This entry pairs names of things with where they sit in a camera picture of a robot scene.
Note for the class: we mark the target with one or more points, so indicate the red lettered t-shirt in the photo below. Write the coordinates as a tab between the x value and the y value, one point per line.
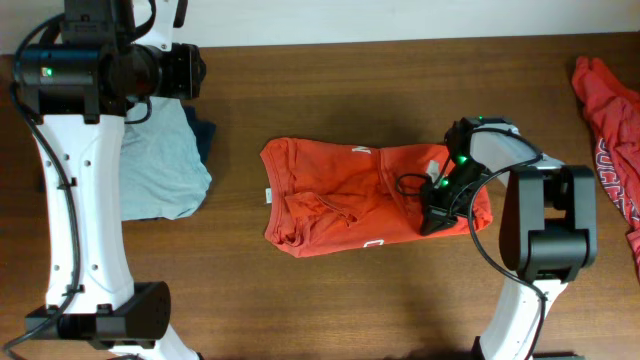
611	110

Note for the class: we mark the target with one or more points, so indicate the folded grey t-shirt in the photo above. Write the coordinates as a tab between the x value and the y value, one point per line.
161	175

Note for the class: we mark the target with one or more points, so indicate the orange printed t-shirt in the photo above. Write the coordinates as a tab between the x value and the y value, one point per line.
327	198

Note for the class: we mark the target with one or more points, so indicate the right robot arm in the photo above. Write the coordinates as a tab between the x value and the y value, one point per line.
548	231

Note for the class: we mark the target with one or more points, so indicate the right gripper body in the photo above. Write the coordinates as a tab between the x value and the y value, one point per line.
450	198

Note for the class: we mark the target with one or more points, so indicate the folded navy garment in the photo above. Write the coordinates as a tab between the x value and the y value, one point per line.
204	132

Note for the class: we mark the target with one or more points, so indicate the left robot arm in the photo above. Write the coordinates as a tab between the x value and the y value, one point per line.
75	77

